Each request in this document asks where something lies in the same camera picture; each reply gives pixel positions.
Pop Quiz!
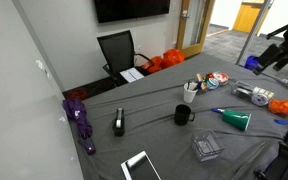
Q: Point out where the clear holder with tape rolls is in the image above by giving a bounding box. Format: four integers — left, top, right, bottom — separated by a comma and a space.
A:
231, 79, 276, 108

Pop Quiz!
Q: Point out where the empty clear plastic holder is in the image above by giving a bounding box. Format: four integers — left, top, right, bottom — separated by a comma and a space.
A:
191, 129, 226, 163

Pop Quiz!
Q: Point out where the blue bin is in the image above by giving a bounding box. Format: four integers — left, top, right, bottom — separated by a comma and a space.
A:
243, 54, 261, 72

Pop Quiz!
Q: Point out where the large white tape roll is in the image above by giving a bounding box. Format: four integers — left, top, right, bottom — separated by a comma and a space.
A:
251, 93, 270, 107

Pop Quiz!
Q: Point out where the orange crumpled cloth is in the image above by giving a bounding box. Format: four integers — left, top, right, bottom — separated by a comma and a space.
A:
267, 98, 288, 117

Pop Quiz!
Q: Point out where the yellow door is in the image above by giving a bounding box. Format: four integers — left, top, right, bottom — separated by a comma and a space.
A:
232, 1, 272, 34

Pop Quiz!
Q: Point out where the red white ribbon spool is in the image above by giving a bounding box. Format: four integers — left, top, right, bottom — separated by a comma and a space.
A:
215, 72, 230, 85

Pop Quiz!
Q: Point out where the clear craft tray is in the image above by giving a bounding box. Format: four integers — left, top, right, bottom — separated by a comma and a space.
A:
195, 70, 231, 92

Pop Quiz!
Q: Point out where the small blue flat piece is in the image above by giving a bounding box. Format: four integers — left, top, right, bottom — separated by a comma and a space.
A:
273, 118, 288, 126

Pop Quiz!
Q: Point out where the green plastic cup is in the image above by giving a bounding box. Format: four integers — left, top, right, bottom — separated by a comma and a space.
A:
221, 109, 252, 132

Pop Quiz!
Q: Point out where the blue capped marker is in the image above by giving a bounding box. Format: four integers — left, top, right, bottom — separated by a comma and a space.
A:
211, 107, 226, 115

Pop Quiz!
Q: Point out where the wooden framed glass door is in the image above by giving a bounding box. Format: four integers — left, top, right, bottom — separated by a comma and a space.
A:
176, 0, 216, 58

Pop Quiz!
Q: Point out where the white paper cup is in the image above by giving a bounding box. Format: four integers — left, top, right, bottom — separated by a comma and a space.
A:
183, 82, 199, 104

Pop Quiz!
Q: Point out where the large orange plastic bag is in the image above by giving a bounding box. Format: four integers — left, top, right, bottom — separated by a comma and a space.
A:
162, 48, 186, 69

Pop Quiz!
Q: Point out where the black robot cart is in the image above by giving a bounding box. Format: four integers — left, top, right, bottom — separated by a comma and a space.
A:
253, 113, 288, 180

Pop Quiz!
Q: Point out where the black mug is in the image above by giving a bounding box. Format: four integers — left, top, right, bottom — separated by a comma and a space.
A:
173, 104, 196, 127

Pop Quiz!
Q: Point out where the small orange plastic bag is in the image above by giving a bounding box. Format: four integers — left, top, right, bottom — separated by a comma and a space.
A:
143, 55, 165, 74

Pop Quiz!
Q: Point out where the white paper sheet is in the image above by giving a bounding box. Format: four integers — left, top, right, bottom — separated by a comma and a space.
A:
119, 67, 145, 84

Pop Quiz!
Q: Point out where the black mesh office chair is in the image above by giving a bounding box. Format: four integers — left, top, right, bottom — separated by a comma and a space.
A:
96, 29, 155, 88

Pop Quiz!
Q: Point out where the white framed tablet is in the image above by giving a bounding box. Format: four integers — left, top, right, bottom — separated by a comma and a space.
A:
120, 150, 162, 180

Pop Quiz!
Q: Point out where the red item on floor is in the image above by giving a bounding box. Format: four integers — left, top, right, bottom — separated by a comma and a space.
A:
67, 88, 89, 101

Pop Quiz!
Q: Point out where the purple folded umbrella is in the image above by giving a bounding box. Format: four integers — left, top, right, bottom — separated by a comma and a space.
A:
62, 97, 97, 156

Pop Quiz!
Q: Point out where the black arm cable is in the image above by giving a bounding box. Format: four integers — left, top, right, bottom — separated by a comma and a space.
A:
266, 20, 288, 40

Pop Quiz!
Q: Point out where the grey metal frame post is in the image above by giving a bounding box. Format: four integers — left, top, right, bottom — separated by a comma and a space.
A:
235, 0, 274, 66

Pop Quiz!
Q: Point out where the black wall television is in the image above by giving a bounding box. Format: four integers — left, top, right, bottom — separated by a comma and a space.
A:
93, 0, 171, 24

